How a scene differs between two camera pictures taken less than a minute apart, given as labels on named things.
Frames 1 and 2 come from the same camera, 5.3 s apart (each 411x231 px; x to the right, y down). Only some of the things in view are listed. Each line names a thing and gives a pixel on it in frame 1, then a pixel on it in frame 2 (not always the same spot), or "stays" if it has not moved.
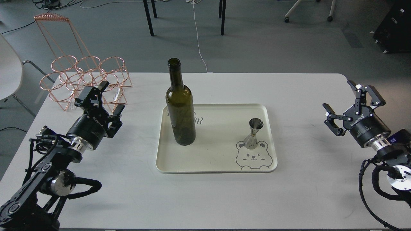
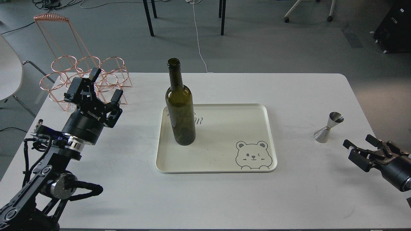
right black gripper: (366, 128) -> (397, 170)
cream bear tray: (221, 130) stays
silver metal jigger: (255, 124) -> (321, 136)
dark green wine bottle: (180, 104) stays
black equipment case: (393, 33) stays
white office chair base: (330, 18) stays
